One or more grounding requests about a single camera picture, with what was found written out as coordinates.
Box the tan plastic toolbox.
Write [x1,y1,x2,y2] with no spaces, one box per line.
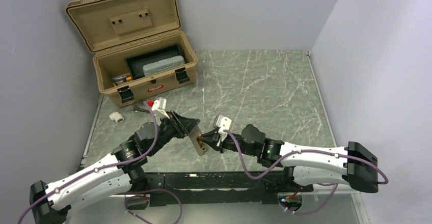
[65,0,198,107]

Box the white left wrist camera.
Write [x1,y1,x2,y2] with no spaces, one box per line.
[146,97,169,119]

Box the black tray in toolbox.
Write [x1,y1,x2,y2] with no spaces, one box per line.
[125,44,186,79]

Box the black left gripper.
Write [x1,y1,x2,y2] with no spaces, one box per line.
[148,110,200,156]

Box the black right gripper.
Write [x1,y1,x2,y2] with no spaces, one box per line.
[200,129,257,157]

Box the white plastic pipe fitting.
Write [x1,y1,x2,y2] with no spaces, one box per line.
[109,111,124,123]

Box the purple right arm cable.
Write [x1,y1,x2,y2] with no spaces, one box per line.
[223,129,389,216]

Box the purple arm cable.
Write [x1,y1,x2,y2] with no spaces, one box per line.
[223,129,389,216]
[17,101,183,224]

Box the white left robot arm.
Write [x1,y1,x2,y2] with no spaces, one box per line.
[30,111,200,223]

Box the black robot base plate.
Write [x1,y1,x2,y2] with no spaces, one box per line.
[127,171,314,207]

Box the silver open-end wrench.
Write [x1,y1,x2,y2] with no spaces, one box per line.
[130,104,150,114]

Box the grey plastic case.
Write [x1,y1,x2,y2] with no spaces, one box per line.
[142,55,185,76]

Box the pack of batteries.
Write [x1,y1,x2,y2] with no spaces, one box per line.
[112,73,132,86]

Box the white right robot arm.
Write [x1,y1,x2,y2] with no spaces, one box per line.
[196,124,381,193]

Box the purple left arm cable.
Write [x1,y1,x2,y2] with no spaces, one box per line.
[17,101,183,224]

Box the white remote control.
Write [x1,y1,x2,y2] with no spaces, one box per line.
[188,125,208,156]

